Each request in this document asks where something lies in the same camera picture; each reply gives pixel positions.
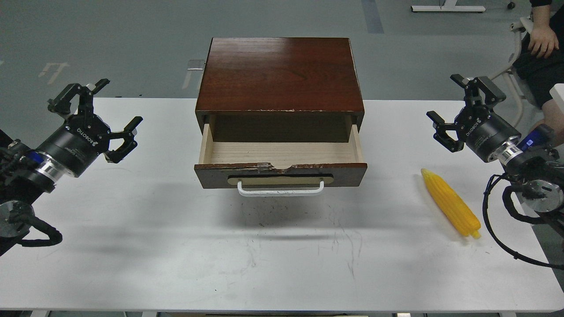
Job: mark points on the white stand base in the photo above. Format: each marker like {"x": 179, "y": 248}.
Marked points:
{"x": 448, "y": 6}

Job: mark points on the yellow toy corn cob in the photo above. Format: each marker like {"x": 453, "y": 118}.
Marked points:
{"x": 452, "y": 206}

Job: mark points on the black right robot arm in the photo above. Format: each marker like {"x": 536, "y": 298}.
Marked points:
{"x": 530, "y": 162}

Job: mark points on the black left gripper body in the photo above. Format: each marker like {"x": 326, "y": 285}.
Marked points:
{"x": 75, "y": 145}

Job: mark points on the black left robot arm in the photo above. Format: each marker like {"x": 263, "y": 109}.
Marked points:
{"x": 28, "y": 173}

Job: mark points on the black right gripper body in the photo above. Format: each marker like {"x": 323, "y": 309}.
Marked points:
{"x": 483, "y": 131}

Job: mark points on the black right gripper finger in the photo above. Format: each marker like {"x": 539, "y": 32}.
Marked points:
{"x": 479, "y": 91}
{"x": 441, "y": 135}

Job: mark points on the wooden drawer with white handle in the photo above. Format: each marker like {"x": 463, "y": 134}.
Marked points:
{"x": 286, "y": 165}

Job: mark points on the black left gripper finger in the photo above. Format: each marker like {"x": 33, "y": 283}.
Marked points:
{"x": 61, "y": 105}
{"x": 129, "y": 143}

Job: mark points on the dark wooden cabinet box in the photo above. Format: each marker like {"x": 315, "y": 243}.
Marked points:
{"x": 280, "y": 74}

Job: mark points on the seated person in black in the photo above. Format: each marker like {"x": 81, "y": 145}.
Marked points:
{"x": 541, "y": 63}

